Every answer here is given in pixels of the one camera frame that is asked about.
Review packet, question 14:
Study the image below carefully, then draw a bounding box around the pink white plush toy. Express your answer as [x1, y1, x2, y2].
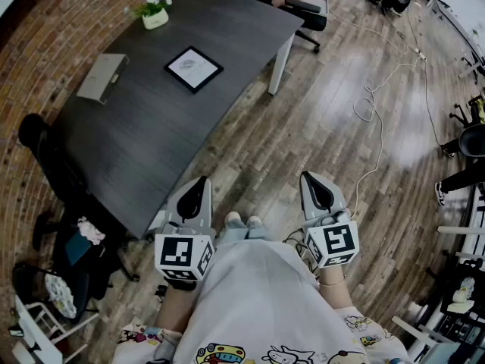
[77, 216, 106, 246]

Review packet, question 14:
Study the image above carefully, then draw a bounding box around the black grey office chair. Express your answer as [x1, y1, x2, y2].
[253, 0, 329, 55]

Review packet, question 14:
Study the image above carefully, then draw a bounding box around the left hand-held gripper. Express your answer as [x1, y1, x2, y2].
[154, 176, 217, 281]

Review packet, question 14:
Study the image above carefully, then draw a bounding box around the small black chair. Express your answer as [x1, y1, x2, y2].
[11, 262, 100, 324]

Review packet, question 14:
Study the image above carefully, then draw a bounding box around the floral seat cushion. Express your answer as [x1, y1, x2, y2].
[44, 273, 78, 320]

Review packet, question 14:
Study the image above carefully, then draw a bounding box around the black mesh office chair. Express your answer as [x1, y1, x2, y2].
[17, 112, 141, 301]

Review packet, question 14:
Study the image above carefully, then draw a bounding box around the white pot with flowers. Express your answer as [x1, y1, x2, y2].
[124, 0, 174, 30]

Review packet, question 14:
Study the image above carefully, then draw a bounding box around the person's white cartoon shirt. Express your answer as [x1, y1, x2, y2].
[111, 239, 412, 364]

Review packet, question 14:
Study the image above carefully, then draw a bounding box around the black framed nature print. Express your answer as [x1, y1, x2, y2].
[164, 45, 224, 95]

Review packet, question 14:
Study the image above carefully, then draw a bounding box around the person's right forearm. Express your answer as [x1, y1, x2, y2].
[317, 264, 354, 312]

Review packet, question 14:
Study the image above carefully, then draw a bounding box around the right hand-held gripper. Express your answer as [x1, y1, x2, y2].
[300, 171, 360, 269]

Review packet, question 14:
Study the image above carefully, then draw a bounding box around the white metal rack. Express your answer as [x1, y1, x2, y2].
[392, 184, 485, 364]

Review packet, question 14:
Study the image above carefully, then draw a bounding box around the white cable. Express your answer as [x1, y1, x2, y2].
[328, 9, 428, 219]

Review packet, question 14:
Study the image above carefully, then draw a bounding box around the teal notebook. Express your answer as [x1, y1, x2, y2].
[64, 230, 92, 267]

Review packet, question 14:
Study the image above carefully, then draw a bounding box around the person's left forearm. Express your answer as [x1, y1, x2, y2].
[155, 286, 200, 335]

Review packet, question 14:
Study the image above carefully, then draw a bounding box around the long white table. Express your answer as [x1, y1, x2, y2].
[426, 0, 485, 85]

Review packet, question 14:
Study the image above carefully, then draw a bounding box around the grey box with gold clasp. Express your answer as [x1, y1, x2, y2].
[75, 53, 130, 105]

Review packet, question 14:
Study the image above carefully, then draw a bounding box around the black and yellow chair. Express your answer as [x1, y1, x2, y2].
[449, 94, 485, 128]

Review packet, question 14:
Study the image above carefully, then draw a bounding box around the black wristband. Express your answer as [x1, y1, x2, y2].
[162, 277, 199, 292]

